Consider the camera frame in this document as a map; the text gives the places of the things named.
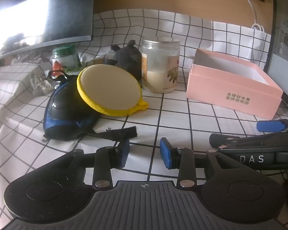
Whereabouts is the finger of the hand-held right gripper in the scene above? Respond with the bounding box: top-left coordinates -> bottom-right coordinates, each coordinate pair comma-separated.
257,116 -> 288,133
209,132 -> 288,149

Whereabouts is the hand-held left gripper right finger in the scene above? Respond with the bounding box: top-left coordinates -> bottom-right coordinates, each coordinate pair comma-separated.
160,138 -> 231,189

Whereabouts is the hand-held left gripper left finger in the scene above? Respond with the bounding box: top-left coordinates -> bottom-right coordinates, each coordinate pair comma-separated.
60,138 -> 130,189

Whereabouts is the pink cardboard box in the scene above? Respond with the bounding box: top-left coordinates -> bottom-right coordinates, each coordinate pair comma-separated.
186,48 -> 284,120

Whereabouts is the yellow round sponge pad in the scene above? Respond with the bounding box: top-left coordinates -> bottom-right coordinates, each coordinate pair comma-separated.
77,64 -> 149,117

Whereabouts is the black plush toy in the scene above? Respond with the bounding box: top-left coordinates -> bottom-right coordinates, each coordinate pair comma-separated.
104,40 -> 142,87

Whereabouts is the white cloth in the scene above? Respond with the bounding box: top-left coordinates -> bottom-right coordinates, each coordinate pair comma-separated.
29,65 -> 55,95

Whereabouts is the white checkered tablecloth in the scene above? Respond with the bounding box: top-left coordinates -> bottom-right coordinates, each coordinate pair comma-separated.
0,9 -> 288,221

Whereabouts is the large clear flower-label jar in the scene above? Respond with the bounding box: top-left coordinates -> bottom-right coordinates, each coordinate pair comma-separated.
141,38 -> 181,94

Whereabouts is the black computer case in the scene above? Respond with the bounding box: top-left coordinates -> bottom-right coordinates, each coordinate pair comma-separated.
264,0 -> 288,115

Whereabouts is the small green-lid jar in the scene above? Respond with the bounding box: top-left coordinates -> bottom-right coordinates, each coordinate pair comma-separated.
51,45 -> 81,71

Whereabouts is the black computer monitor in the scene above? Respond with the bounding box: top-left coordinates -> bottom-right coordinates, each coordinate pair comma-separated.
0,0 -> 96,63

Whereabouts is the white power cable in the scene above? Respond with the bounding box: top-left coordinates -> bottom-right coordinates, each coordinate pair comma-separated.
230,0 -> 266,31

